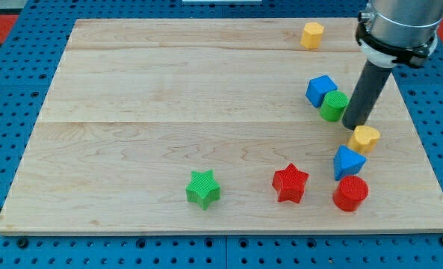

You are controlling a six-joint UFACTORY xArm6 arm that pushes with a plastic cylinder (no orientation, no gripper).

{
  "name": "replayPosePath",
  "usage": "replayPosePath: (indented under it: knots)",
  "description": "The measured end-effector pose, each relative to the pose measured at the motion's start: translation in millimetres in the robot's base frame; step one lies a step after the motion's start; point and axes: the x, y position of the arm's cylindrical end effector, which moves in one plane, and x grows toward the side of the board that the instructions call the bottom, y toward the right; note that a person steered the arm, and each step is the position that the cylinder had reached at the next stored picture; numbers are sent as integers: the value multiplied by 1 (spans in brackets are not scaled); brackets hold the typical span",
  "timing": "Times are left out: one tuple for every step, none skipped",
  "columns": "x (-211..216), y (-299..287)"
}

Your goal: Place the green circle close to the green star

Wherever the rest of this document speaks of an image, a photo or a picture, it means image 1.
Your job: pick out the green star block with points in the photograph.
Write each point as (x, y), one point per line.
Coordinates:
(203, 189)

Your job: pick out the yellow hexagon block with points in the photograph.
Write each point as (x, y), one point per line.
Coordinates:
(312, 35)

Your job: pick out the blue triangle block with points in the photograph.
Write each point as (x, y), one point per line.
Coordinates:
(347, 162)

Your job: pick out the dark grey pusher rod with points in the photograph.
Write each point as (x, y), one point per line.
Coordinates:
(365, 95)

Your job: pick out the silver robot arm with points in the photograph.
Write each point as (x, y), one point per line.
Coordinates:
(392, 32)

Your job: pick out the blue cube block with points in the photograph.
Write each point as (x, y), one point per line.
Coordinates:
(318, 88)

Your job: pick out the yellow heart block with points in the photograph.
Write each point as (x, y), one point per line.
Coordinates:
(363, 139)

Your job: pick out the green cylinder block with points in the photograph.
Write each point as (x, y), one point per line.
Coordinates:
(333, 105)

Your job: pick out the red star block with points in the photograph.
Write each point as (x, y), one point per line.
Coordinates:
(290, 184)

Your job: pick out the red cylinder block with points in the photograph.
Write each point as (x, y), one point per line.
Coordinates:
(350, 193)

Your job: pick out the light wooden board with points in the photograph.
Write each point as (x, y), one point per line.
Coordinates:
(136, 105)

